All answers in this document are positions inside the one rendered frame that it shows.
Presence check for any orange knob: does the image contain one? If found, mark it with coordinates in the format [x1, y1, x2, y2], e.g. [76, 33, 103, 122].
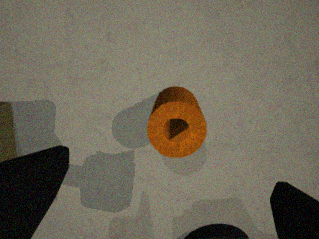
[147, 87, 207, 158]

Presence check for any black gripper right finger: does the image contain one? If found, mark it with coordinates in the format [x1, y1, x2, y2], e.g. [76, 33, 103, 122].
[270, 182, 319, 239]

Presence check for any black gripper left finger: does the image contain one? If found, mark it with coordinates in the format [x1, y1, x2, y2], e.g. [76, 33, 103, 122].
[0, 146, 69, 239]

